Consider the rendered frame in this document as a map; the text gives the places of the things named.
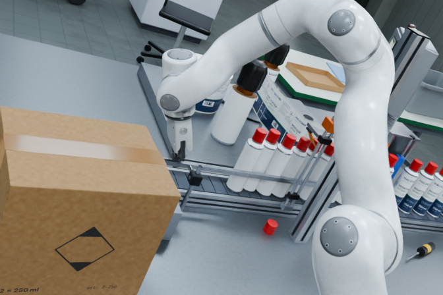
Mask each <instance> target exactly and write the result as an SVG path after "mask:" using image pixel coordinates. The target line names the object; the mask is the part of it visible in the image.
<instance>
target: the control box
mask: <svg viewBox="0 0 443 295"><path fill-rule="evenodd" d="M404 30H405V28H402V27H399V28H396V29H395V30H394V33H393V34H392V37H391V38H390V40H389V42H388V43H389V44H390V42H391V41H392V39H393V37H394V36H395V35H396V37H397V40H398V41H399V40H400V38H401V37H402V35H403V33H404V32H405V31H404ZM397 44H398V42H397V43H396V45H397ZM396 45H395V47H396ZM395 47H394V49H395ZM394 49H393V50H394ZM393 50H392V52H393ZM437 56H438V52H437V50H436V49H435V48H434V46H433V44H432V43H431V41H429V43H428V45H427V46H426V48H425V50H424V51H423V53H422V54H421V56H420V57H419V60H418V61H417V63H416V64H415V66H414V67H413V69H412V71H411V72H410V74H409V76H408V77H407V79H406V81H405V82H404V84H403V86H402V87H401V89H400V91H399V92H398V94H397V96H396V97H395V99H394V100H393V102H392V104H391V105H390V107H389V109H388V114H389V115H392V116H394V117H396V118H400V116H401V114H402V113H403V111H404V109H405V108H406V107H407V104H408V103H409V102H410V100H411V98H412V97H413V95H414V93H415V92H416V91H417V88H418V87H419V86H420V84H421V82H422V81H423V79H424V77H425V76H426V75H427V72H428V71H429V70H430V68H431V66H432V65H433V63H434V62H435V60H436V58H437Z"/></svg>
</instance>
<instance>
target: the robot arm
mask: <svg viewBox="0 0 443 295"><path fill-rule="evenodd" d="M305 32H307V33H309V34H311V35H313V36H314V37H315V38H316V39H317V40H318V41H319V42H320V43H321V44H322V45H323V46H324V47H325V48H326V49H327V50H328V51H329V52H330V53H331V54H332V55H333V56H334V57H335V58H336V59H337V60H338V61H339V62H340V64H341V65H342V67H343V70H344V73H345V87H344V89H343V93H342V95H341V97H340V100H339V101H338V103H337V105H336V109H335V113H334V157H335V163H336V171H337V176H338V182H339V186H340V193H341V202H342V205H339V206H336V207H333V208H331V209H329V210H328V211H327V212H325V213H324V214H323V215H322V216H321V218H320V219H319V220H318V222H317V224H316V226H315V230H314V234H313V238H312V266H313V269H314V275H315V279H316V283H317V286H318V290H319V293H320V295H388V292H387V288H386V281H385V276H386V275H388V274H390V273H391V272H392V271H393V270H394V269H395V268H396V267H397V266H398V264H399V262H400V260H401V257H402V252H403V235H402V230H401V223H400V219H399V213H398V207H397V203H396V197H395V194H394V188H393V184H392V178H391V174H390V166H389V159H388V126H387V114H388V102H389V98H390V94H391V91H392V87H393V84H394V76H395V66H394V56H393V53H392V49H391V47H390V45H389V43H388V42H387V40H386V38H385V37H384V35H383V34H382V32H381V31H380V29H379V27H378V26H377V25H376V23H375V21H374V20H373V18H372V17H371V16H370V14H369V13H368V12H366V10H364V8H362V6H360V4H358V3H357V2H356V1H354V0H279V1H277V2H275V3H274V4H272V5H270V6H269V7H267V8H265V9H263V10H262V11H260V12H259V13H256V14H255V15H253V16H252V17H250V18H248V19H246V20H245V21H244V22H242V23H240V24H238V25H237V26H235V27H234V28H232V29H230V30H229V31H227V32H226V33H224V34H223V35H221V36H220V37H219V38H218V39H217V40H216V41H215V42H214V43H213V44H212V46H211V47H210V48H209V49H208V50H207V52H205V54H203V56H201V58H199V60H197V56H196V54H195V53H194V52H192V51H190V50H187V49H170V50H168V51H166V52H165V53H164V54H163V55H162V82H161V84H160V86H159V88H158V91H157V94H156V101H157V104H158V106H159V108H160V109H161V110H162V111H163V112H164V115H165V116H166V117H167V135H168V138H169V141H170V143H171V148H172V152H174V153H171V159H174V160H178V161H185V146H186V147H187V149H188V151H189V152H190V151H192V122H191V117H192V116H193V114H194V112H195V105H196V104H197V103H199V102H200V101H202V100H204V99H206V98H207V97H209V96H210V95H212V94H213V93H214V92H216V91H217V90H218V89H220V88H221V87H222V86H223V85H224V84H225V83H226V82H227V81H228V80H229V79H230V78H231V77H232V76H233V74H234V73H235V72H236V71H237V70H238V69H240V68H241V67H242V66H244V65H245V64H247V63H249V62H251V61H253V60H255V59H257V58H259V57H261V56H263V55H264V54H266V53H268V52H270V51H271V50H273V49H275V48H277V47H279V46H281V45H283V44H285V43H286V42H288V41H290V40H292V39H293V38H296V37H297V36H299V35H301V34H303V33H305Z"/></svg>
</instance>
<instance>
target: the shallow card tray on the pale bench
mask: <svg viewBox="0 0 443 295"><path fill-rule="evenodd" d="M285 67H286V68H287V69H288V70H289V71H290V72H291V73H292V74H293V75H295V76H296V77H297V78H298V79H299V80H300V81H301V82H302V83H303V84H304V85H305V86H308V87H312V88H318V89H321V90H328V91H331V92H337V93H341V94H342V93H343V89H344V87H345V85H344V84H343V83H341V82H340V81H339V80H338V79H337V78H336V77H335V76H334V75H332V74H331V73H330V72H328V71H327V70H322V69H318V68H313V67H308V66H305V65H300V64H297V63H291V62H287V63H286V65H285Z"/></svg>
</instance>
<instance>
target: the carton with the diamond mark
mask: <svg viewBox="0 0 443 295"><path fill-rule="evenodd" d="M166 166H167V165H166V163H165V161H164V159H163V157H162V155H161V153H160V151H159V150H158V149H157V147H156V145H155V143H154V141H153V139H152V137H151V135H150V133H149V131H148V129H147V127H146V126H142V125H137V124H128V123H123V122H114V121H105V120H100V119H90V118H85V117H76V116H70V115H62V114H57V113H47V112H42V111H33V110H27V109H18V108H13V107H4V106H0V295H137V294H138V291H139V289H140V287H141V285H142V282H143V280H144V278H145V276H146V274H147V272H148V269H149V267H150V265H151V262H152V260H153V258H154V256H155V254H156V252H157V249H158V247H159V245H160V242H161V241H162V238H163V236H164V234H165V232H166V229H167V227H168V225H169V222H170V220H171V218H172V216H173V214H174V212H175V209H176V207H177V205H178V203H179V200H180V199H181V195H180V193H179V191H178V189H177V187H176V185H175V183H174V181H173V179H172V177H171V175H170V173H169V171H168V169H167V167H166Z"/></svg>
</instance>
